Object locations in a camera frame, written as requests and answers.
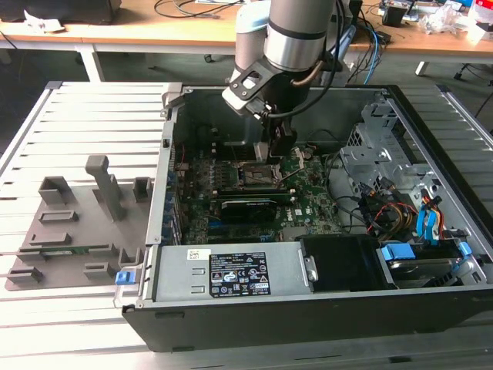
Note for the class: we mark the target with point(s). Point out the silver CPU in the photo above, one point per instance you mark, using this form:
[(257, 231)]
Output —
[(261, 151)]

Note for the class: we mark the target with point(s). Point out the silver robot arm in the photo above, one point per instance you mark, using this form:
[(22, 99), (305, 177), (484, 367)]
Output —
[(296, 34)]

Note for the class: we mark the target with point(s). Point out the CPU socket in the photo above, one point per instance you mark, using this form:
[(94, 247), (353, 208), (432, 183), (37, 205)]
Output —
[(256, 177)]

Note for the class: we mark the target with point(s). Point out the silver coin battery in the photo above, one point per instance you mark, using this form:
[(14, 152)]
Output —
[(309, 155)]

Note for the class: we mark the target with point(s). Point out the black RAM slot white clips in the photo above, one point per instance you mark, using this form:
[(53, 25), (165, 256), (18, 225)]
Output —
[(250, 192), (292, 199), (239, 151), (239, 144)]

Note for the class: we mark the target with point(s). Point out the silver metal drive cage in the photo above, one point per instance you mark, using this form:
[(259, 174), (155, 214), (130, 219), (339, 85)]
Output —
[(366, 158)]

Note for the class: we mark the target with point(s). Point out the black box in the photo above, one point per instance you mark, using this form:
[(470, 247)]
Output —
[(356, 9)]

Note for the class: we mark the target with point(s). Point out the green motherboard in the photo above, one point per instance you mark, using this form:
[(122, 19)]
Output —
[(316, 208)]

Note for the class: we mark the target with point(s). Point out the black graphics card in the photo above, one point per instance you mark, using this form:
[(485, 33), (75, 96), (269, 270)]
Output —
[(248, 212)]

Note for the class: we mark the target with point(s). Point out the wooden desk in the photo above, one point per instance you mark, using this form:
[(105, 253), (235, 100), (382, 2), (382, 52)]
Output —
[(154, 34)]

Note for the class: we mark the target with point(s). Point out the black plastic cover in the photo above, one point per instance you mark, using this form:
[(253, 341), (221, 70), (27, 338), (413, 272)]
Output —
[(339, 262)]

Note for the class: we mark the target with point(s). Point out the clear plastic bags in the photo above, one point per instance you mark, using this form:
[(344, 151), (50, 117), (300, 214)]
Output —
[(443, 19)]

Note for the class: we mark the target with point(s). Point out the blue disk carrier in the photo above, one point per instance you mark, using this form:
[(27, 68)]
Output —
[(396, 252)]

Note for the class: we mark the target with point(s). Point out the grey power supply unit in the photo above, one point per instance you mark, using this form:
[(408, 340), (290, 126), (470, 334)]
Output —
[(177, 262)]

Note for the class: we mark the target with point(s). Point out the red white box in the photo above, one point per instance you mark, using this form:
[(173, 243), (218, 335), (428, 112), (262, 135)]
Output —
[(481, 15)]

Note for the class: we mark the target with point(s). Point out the silver hard disk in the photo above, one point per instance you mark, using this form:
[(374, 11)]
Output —
[(420, 270)]

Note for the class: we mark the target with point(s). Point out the black PC case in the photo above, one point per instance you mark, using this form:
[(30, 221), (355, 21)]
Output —
[(269, 320)]

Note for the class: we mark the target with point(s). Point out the grey parts rack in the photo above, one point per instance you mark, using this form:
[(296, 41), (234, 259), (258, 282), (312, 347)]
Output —
[(77, 216)]

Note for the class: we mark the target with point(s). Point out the black bag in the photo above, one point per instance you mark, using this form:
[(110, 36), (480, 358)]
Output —
[(58, 9)]

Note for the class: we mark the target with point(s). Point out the blue case latch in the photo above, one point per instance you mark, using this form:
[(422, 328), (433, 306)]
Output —
[(123, 278)]

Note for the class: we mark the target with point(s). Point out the green RAM stick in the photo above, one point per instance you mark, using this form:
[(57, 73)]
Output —
[(65, 253)]

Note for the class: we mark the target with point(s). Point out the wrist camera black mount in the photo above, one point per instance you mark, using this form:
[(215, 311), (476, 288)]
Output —
[(235, 96)]

